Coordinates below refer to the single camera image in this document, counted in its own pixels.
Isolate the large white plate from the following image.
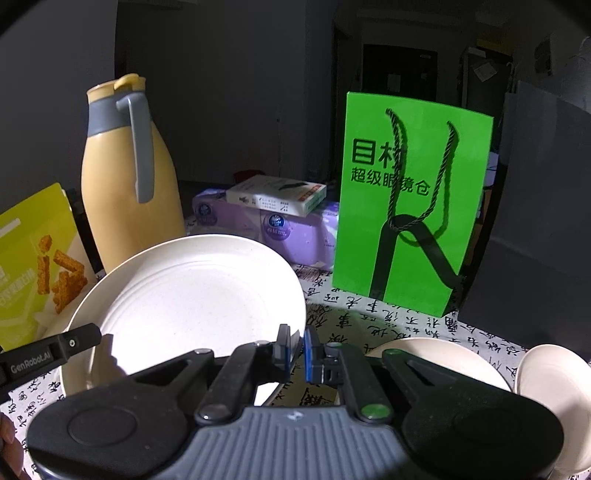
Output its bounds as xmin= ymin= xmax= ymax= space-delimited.
xmin=59 ymin=234 xmax=307 ymax=395

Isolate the left human hand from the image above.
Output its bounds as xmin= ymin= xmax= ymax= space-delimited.
xmin=1 ymin=414 xmax=30 ymax=480

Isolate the calligraphy print tablecloth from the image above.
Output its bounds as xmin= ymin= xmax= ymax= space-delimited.
xmin=1 ymin=264 xmax=528 ymax=451

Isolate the yellow snack box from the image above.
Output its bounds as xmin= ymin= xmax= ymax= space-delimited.
xmin=0 ymin=183 xmax=97 ymax=350

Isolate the purple tissue pack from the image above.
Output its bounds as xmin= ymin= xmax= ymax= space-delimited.
xmin=192 ymin=189 xmax=339 ymax=271

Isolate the small white carton box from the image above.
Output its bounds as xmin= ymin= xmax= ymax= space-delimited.
xmin=225 ymin=175 xmax=327 ymax=217

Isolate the green paper gift bag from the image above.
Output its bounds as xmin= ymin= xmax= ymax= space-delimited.
xmin=334 ymin=92 xmax=493 ymax=317

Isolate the yellow thermos jug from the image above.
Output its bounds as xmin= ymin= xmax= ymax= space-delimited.
xmin=81 ymin=73 xmax=185 ymax=272

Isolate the dark grey paper bag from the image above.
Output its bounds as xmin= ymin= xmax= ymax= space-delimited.
xmin=459 ymin=82 xmax=590 ymax=359

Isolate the white bowl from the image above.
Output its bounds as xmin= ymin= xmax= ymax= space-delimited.
xmin=514 ymin=344 xmax=590 ymax=479

